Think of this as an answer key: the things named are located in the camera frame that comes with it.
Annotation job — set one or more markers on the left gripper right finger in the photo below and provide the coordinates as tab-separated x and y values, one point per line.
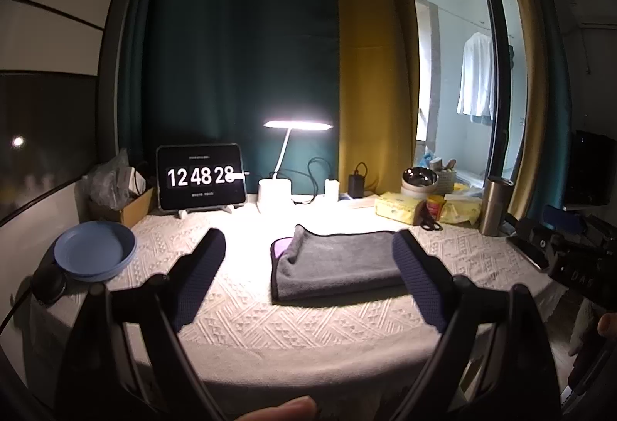
436	292

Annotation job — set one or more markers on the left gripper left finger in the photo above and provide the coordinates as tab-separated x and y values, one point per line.
188	281

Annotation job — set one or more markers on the purple and grey towel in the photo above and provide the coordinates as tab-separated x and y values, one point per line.
308	266

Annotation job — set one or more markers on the right hand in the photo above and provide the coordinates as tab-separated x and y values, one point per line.
607	326

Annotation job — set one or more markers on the left hand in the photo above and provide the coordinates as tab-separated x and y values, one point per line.
299	409

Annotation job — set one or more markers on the white tablet stand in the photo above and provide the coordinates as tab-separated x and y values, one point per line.
183	213

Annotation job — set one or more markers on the black scissors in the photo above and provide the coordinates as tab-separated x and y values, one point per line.
428	223

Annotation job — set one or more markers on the cardboard box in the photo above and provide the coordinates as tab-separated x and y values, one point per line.
129	215

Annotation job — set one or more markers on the yellow tissue pack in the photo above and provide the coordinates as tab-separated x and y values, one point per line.
400	208
460	211

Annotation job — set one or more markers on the steel tumbler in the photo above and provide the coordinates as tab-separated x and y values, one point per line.
497	194

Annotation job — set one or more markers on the blue plastic plate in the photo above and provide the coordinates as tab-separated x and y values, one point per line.
95	251

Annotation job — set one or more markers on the tablet showing clock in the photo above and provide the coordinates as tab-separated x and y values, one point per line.
200	176

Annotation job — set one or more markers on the steel bowl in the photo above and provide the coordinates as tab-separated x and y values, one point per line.
418	182

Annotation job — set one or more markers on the white desk lamp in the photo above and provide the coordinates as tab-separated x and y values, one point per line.
275	193

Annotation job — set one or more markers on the clear plastic bag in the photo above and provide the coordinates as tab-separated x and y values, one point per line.
114	184

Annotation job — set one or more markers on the white power strip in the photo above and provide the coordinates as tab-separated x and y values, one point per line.
358	202

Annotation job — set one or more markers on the black round object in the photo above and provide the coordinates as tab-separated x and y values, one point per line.
48	284

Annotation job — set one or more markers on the black power adapter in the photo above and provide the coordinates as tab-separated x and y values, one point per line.
356	185

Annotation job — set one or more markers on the white power adapter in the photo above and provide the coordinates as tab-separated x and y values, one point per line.
331	190

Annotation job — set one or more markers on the hanging white shirt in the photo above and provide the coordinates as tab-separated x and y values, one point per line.
477	83

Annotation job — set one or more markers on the dark green curtain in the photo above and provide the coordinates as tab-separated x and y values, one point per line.
212	71

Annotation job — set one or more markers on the yellow curtain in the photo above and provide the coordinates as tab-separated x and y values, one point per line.
379	89

